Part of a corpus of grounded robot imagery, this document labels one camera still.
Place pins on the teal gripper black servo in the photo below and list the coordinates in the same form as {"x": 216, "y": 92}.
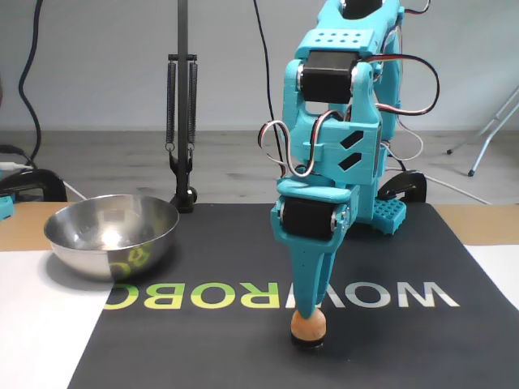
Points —
{"x": 309, "y": 216}

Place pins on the large black c clamp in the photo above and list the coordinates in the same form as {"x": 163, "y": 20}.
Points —
{"x": 48, "y": 178}

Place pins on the white folding stand legs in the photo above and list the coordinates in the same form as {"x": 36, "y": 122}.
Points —
{"x": 482, "y": 150}

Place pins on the metal bowl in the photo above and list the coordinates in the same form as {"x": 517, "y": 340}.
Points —
{"x": 121, "y": 259}

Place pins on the orange wooden ball black base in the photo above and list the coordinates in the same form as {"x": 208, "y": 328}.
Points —
{"x": 314, "y": 330}

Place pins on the small teal plastic part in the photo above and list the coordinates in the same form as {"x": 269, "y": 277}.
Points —
{"x": 6, "y": 208}

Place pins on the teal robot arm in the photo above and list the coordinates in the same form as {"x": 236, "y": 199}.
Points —
{"x": 324, "y": 44}

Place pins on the black table clamp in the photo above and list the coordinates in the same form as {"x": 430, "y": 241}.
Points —
{"x": 409, "y": 180}

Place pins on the black mat with wowrobo print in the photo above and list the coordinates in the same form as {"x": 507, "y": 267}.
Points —
{"x": 202, "y": 356}

